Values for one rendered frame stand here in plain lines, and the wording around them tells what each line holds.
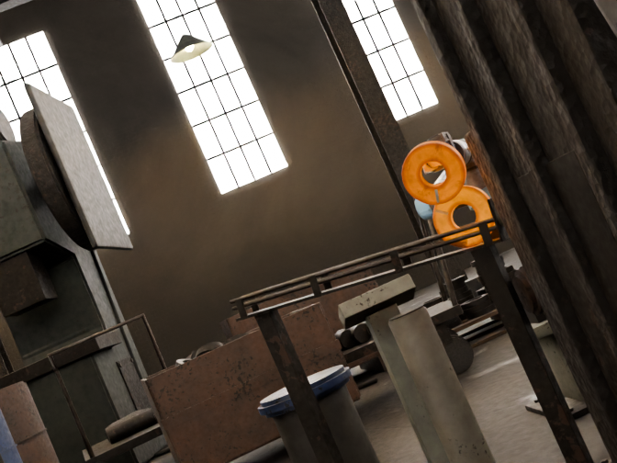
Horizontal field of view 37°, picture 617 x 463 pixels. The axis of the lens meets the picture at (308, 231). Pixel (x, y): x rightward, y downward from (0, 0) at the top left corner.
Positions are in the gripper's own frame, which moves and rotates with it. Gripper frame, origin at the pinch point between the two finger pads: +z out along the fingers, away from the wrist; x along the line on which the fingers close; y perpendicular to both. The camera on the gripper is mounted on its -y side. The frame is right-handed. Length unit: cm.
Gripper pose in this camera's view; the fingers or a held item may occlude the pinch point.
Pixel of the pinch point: (430, 165)
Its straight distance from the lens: 224.6
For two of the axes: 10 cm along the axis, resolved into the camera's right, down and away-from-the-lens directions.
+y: -4.1, -9.1, 0.9
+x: 7.9, -4.1, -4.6
